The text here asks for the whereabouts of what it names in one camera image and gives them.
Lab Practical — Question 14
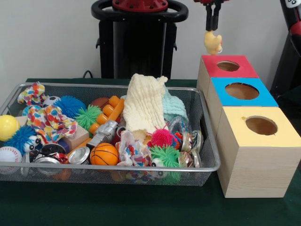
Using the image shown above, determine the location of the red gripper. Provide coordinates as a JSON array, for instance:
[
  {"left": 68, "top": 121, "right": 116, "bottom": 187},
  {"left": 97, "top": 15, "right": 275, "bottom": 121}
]
[{"left": 194, "top": 0, "right": 232, "bottom": 32}]

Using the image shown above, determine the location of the yellow plush toy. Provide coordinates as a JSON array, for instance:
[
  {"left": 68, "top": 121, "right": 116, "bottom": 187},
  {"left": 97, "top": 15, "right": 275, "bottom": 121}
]
[{"left": 204, "top": 30, "right": 223, "bottom": 56}]

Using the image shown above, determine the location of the cream knitted cloth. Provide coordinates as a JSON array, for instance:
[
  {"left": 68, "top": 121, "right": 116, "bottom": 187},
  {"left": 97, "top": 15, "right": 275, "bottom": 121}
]
[{"left": 122, "top": 73, "right": 169, "bottom": 142}]

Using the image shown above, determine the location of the wooden box with three holes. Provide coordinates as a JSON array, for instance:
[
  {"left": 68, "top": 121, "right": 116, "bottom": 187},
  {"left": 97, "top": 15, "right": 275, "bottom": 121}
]
[{"left": 197, "top": 55, "right": 301, "bottom": 198}]

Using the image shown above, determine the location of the black upright panel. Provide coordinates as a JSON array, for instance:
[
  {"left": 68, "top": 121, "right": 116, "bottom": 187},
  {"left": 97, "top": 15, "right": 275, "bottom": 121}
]
[{"left": 269, "top": 32, "right": 301, "bottom": 95}]

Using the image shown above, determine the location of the light blue waffle cloth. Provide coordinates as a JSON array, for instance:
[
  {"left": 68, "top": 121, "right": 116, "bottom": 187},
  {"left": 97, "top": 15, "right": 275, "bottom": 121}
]
[{"left": 120, "top": 90, "right": 189, "bottom": 123}]

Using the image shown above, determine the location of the dark green side table cloth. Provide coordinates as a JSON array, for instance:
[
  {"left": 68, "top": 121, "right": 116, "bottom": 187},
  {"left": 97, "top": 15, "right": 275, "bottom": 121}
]
[{"left": 281, "top": 90, "right": 301, "bottom": 111}]

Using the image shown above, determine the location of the green spiky rubber ball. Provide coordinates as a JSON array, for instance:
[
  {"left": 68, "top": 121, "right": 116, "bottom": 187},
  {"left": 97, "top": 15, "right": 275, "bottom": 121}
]
[{"left": 150, "top": 145, "right": 181, "bottom": 168}]

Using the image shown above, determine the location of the blue spiky rubber ball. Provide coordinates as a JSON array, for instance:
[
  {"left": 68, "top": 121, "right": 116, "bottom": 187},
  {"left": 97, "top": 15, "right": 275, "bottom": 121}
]
[{"left": 54, "top": 95, "right": 87, "bottom": 118}]

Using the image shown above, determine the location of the orange toy basketball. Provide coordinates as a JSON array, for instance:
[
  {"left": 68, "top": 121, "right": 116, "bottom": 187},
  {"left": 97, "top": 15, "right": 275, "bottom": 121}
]
[{"left": 89, "top": 143, "right": 119, "bottom": 166}]

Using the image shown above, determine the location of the yellow plastic ball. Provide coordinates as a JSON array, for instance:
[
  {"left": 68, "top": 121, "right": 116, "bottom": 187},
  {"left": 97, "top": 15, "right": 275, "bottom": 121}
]
[{"left": 0, "top": 115, "right": 21, "bottom": 142}]

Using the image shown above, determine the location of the white toy baseball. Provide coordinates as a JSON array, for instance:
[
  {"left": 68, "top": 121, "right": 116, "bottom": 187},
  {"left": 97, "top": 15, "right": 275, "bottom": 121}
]
[{"left": 0, "top": 146, "right": 23, "bottom": 163}]

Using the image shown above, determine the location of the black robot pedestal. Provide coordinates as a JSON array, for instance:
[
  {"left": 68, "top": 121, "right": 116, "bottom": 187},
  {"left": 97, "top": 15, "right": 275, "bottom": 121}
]
[{"left": 91, "top": 0, "right": 189, "bottom": 80}]

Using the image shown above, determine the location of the wire mesh bin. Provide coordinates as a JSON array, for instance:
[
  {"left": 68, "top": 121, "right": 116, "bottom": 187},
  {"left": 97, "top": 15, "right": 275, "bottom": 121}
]
[{"left": 0, "top": 82, "right": 222, "bottom": 187}]

